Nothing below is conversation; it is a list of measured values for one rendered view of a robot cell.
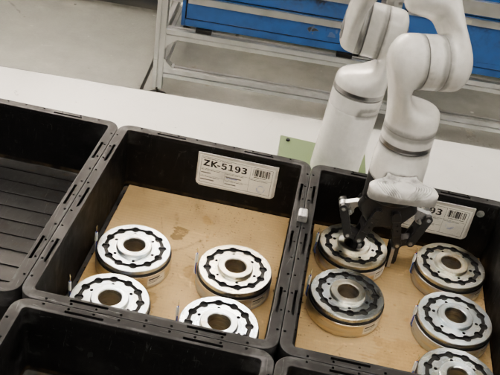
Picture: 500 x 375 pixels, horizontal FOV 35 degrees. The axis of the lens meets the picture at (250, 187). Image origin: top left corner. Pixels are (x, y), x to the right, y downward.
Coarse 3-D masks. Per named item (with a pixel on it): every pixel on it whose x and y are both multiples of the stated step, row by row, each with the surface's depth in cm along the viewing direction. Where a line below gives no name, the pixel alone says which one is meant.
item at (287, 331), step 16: (320, 176) 117; (352, 176) 119; (448, 192) 119; (304, 208) 110; (496, 208) 118; (304, 224) 107; (304, 240) 106; (304, 256) 102; (288, 304) 94; (288, 320) 92; (288, 336) 90; (288, 352) 88; (304, 352) 88; (320, 352) 88; (352, 368) 87; (368, 368) 87; (384, 368) 88
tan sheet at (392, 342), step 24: (312, 240) 121; (384, 240) 123; (312, 264) 116; (408, 264) 119; (384, 288) 114; (408, 288) 115; (384, 312) 110; (408, 312) 110; (312, 336) 104; (336, 336) 105; (360, 336) 105; (384, 336) 106; (408, 336) 107; (360, 360) 102; (384, 360) 102; (408, 360) 103
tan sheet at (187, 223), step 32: (128, 192) 124; (160, 192) 125; (128, 224) 118; (160, 224) 119; (192, 224) 120; (224, 224) 121; (256, 224) 122; (288, 224) 123; (192, 256) 114; (160, 288) 108; (192, 288) 108
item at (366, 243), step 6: (342, 234) 117; (342, 240) 116; (366, 240) 116; (342, 246) 115; (348, 246) 115; (366, 246) 115; (348, 252) 114; (354, 252) 114; (360, 252) 114; (366, 252) 115
